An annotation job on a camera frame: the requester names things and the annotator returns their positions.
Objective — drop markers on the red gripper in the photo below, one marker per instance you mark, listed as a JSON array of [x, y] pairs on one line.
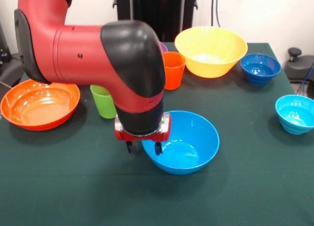
[[144, 138]]

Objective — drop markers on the sky blue bowl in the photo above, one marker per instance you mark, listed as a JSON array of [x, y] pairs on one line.
[[186, 149]]

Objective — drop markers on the purple bowl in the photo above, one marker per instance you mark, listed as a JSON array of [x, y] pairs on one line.
[[164, 48]]

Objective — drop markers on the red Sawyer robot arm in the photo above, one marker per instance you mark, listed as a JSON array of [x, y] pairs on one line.
[[73, 56]]

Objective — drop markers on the green cup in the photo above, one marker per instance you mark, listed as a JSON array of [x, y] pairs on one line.
[[104, 103]]

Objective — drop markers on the dark green tablecloth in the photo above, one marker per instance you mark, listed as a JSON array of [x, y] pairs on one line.
[[73, 186]]

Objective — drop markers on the orange cup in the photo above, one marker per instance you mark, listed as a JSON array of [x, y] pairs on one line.
[[173, 71]]

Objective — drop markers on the orange bowl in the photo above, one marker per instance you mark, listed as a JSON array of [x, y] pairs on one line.
[[39, 105]]

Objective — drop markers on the large yellow bowl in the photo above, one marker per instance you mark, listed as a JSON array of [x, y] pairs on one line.
[[211, 54]]

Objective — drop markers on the small dark blue bowl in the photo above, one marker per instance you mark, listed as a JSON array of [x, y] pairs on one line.
[[260, 68]]

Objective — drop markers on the small cyan ribbed bowl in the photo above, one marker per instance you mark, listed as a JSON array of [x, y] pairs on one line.
[[295, 115]]

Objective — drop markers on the black stand base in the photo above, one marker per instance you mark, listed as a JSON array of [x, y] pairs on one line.
[[7, 71], [299, 64]]

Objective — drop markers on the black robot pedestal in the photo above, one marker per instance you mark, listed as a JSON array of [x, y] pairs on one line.
[[171, 14]]

